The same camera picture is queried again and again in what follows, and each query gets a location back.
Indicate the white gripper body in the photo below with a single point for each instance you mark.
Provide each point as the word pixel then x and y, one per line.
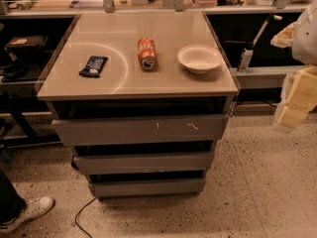
pixel 306 40

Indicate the grey middle drawer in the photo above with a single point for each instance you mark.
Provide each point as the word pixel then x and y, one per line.
pixel 146 163

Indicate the grey bottom drawer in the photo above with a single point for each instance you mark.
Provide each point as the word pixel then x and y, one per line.
pixel 147 187

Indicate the dark blue snack packet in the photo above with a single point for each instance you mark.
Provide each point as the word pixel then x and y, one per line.
pixel 93 67

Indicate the grey top drawer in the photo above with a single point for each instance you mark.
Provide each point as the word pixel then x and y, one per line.
pixel 137 130

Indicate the grey drawer cabinet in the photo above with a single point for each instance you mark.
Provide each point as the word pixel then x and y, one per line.
pixel 125 89

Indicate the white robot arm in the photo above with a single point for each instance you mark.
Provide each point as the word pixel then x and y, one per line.
pixel 304 46

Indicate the white bowl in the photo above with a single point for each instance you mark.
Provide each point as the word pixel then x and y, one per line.
pixel 199 59

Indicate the white sneaker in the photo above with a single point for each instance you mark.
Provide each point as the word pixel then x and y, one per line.
pixel 34 209

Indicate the grey drawer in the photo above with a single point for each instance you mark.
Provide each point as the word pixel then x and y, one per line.
pixel 137 130
pixel 146 163
pixel 147 187

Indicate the black trouser leg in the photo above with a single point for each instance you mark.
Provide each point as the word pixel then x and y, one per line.
pixel 11 203

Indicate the orange soda can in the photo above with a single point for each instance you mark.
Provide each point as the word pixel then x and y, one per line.
pixel 147 54

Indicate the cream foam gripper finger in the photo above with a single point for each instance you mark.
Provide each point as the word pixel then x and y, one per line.
pixel 298 99

